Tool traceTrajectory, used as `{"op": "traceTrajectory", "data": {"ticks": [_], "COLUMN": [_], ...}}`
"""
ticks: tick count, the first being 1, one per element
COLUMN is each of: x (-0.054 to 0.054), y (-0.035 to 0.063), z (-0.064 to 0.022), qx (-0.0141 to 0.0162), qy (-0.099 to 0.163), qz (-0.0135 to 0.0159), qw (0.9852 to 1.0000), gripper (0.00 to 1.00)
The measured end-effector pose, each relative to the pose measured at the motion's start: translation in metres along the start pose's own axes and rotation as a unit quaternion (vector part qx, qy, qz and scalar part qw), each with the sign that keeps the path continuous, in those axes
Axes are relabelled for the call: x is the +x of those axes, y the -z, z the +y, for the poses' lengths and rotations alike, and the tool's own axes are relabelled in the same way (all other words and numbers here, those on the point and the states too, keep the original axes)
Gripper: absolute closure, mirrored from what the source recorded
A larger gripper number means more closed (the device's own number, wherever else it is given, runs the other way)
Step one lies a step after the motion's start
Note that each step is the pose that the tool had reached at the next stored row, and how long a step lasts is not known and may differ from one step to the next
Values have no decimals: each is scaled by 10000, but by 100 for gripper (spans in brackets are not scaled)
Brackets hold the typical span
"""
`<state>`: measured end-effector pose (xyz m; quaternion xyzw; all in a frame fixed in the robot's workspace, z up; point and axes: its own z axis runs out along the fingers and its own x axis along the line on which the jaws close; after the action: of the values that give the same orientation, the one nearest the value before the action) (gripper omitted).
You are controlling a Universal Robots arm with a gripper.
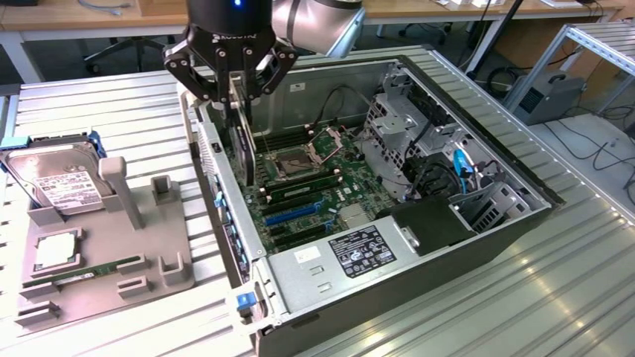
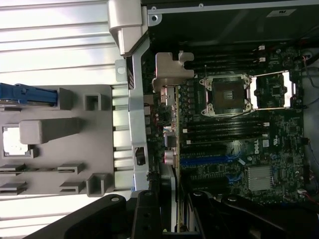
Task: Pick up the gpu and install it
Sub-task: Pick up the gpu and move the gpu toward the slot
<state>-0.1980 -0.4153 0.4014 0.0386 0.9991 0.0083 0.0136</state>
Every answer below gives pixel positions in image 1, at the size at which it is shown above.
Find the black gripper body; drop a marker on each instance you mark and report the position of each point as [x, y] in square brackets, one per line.
[228, 22]

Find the green graphics card black shroud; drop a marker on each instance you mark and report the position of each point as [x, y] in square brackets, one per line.
[243, 160]

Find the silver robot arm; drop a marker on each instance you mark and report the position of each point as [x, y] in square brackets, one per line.
[318, 22]

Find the black office chair base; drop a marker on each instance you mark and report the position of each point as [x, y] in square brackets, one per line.
[140, 41]
[414, 26]

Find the thin metal locking lever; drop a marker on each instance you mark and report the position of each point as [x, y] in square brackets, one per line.
[268, 147]

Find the silver socket cover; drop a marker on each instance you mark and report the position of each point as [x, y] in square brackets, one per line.
[314, 150]

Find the CPU socket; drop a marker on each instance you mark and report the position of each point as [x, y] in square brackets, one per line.
[292, 163]

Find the silver perforated drive cage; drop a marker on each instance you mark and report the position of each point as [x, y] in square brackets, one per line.
[392, 122]

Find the green RAM stick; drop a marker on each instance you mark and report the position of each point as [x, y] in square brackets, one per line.
[75, 278]
[303, 191]

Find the black long expansion slot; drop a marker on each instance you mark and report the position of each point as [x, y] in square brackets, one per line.
[303, 236]
[290, 206]

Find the green motherboard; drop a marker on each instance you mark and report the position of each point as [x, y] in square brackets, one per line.
[364, 193]

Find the hard disk in blue carrier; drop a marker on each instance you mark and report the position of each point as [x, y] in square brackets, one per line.
[50, 178]

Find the blue expansion slot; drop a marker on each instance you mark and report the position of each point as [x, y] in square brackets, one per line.
[292, 216]

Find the silver chipset heatsink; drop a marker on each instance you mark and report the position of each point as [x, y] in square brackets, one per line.
[356, 216]

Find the black slanted pole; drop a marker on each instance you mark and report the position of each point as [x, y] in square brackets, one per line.
[496, 37]

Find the black short expansion slot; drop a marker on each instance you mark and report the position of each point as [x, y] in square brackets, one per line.
[278, 233]

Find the grey parts rack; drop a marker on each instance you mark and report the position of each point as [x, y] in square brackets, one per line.
[99, 238]

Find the black plastic shroud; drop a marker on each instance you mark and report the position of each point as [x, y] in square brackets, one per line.
[427, 223]

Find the grey controller box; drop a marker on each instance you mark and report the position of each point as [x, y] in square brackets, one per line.
[551, 96]

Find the silver CPU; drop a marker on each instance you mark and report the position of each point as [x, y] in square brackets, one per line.
[56, 251]

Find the silver power supply unit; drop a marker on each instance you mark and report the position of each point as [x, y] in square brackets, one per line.
[318, 275]

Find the silver disk bay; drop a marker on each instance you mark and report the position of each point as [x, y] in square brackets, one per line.
[488, 215]

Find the blue case latch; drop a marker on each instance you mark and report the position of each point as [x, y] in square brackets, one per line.
[246, 301]

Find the open black PC case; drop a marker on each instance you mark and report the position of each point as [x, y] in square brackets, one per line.
[347, 327]

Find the aluminium slat table frame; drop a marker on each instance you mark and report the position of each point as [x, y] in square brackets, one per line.
[604, 41]

